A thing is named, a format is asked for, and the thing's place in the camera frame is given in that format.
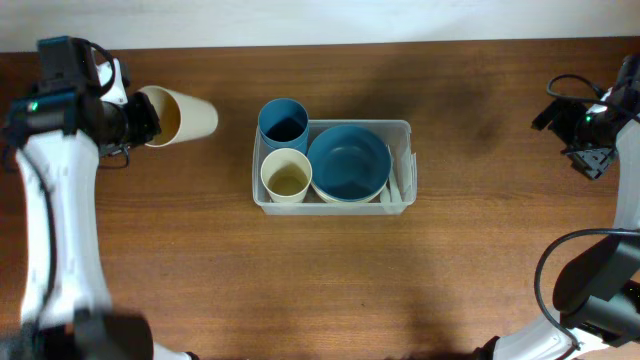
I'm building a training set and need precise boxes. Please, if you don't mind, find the clear plastic storage container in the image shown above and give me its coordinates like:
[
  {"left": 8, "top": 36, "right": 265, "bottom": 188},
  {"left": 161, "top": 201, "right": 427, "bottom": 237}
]
[{"left": 252, "top": 119, "right": 418, "bottom": 216}]

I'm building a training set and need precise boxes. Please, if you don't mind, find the blue bowl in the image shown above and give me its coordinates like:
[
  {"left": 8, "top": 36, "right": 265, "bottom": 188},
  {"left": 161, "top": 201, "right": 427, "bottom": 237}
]
[{"left": 307, "top": 125, "right": 391, "bottom": 180}]

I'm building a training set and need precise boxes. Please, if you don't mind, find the white plastic fork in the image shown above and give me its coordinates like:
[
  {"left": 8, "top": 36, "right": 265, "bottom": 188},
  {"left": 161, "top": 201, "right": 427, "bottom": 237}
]
[{"left": 387, "top": 147, "right": 402, "bottom": 203}]

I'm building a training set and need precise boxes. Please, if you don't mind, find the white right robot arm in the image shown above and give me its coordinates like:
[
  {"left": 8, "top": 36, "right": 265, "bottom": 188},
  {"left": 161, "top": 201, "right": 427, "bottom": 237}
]
[{"left": 472, "top": 55, "right": 639, "bottom": 360}]

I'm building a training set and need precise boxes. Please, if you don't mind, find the white plastic spoon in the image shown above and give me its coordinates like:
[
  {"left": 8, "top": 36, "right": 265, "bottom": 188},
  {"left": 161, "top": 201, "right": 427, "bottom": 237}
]
[{"left": 379, "top": 183, "right": 391, "bottom": 204}]

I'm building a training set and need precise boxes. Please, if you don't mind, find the cream cup front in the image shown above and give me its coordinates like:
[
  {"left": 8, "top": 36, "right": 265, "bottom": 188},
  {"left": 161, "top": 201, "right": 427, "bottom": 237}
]
[{"left": 260, "top": 148, "right": 313, "bottom": 204}]

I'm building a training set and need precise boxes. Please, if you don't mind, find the cream cup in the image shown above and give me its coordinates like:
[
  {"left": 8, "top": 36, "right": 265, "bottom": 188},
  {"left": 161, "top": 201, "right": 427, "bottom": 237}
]
[
  {"left": 139, "top": 85, "right": 219, "bottom": 148},
  {"left": 260, "top": 148, "right": 313, "bottom": 204}
]

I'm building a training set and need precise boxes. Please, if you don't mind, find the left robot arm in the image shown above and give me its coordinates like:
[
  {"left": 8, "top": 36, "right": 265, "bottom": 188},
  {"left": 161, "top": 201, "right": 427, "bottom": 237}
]
[{"left": 1, "top": 36, "right": 176, "bottom": 360}]

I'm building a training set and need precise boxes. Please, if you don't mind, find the blue cup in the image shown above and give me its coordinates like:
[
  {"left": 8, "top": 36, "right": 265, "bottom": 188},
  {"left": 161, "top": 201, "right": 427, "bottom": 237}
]
[{"left": 258, "top": 98, "right": 310, "bottom": 154}]

